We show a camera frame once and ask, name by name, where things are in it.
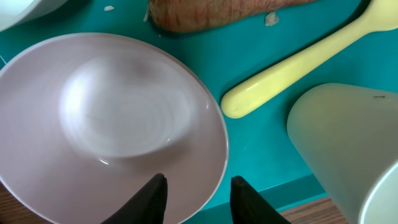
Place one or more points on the yellow plastic spoon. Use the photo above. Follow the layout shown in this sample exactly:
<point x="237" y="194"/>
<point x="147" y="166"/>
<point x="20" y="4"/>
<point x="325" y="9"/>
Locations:
<point x="380" y="15"/>

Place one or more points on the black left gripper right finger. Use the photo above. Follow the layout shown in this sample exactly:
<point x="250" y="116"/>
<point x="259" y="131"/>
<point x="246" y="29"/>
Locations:
<point x="248" y="206"/>

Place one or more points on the pink bowl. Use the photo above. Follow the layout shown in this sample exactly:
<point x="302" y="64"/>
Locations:
<point x="87" y="119"/>

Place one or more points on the orange carrot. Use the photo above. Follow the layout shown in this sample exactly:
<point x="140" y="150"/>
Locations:
<point x="186" y="16"/>

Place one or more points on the pale green cup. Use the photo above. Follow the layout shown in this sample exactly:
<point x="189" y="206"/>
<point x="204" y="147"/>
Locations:
<point x="347" y="135"/>

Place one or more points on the teal serving tray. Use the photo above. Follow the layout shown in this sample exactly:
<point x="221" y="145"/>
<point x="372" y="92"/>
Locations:
<point x="260" y="149"/>

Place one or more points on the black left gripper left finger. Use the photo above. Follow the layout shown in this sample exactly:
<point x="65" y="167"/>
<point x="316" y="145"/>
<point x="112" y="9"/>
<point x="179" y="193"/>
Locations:
<point x="147" y="206"/>

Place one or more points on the pale green bowl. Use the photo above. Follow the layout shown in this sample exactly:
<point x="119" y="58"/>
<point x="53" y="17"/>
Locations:
<point x="15" y="12"/>

